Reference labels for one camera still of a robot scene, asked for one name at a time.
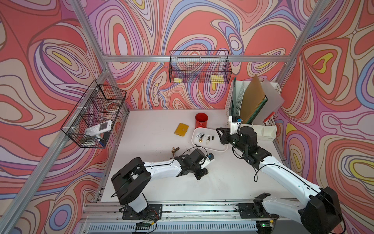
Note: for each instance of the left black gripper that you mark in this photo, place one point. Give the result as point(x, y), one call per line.
point(203, 172)

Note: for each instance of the black wire basket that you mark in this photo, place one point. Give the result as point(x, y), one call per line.
point(100, 103)
point(199, 66)

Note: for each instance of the white remote control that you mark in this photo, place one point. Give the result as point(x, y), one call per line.
point(99, 129)

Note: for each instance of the white desk file organizer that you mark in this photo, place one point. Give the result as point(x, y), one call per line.
point(267, 131)

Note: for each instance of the black wire basket left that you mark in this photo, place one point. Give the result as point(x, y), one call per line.
point(100, 103)

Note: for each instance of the yellow wallet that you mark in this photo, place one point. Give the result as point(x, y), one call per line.
point(181, 129)

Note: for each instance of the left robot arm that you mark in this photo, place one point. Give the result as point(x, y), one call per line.
point(130, 181)

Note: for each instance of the red metal bucket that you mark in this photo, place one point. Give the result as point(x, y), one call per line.
point(201, 120)

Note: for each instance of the brown cardboard folder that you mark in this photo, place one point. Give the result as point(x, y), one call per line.
point(253, 101)

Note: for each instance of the grey folder sheet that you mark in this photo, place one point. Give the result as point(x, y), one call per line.
point(274, 101)

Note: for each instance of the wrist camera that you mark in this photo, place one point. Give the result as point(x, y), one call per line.
point(234, 124)
point(210, 158)

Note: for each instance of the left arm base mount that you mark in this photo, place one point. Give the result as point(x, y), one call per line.
point(152, 212)

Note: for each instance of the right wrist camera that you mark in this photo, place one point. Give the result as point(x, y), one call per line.
point(234, 124)

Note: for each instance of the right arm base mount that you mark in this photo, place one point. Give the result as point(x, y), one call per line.
point(252, 210)

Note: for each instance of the white plastic storage box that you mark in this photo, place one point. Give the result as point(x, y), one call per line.
point(214, 145)

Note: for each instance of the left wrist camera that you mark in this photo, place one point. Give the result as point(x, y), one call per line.
point(210, 158)

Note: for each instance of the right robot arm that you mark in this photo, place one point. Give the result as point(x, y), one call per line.
point(317, 209)

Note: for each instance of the black wire basket back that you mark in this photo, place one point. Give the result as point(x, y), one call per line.
point(199, 66)

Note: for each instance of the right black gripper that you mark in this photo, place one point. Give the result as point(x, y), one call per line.
point(226, 133)

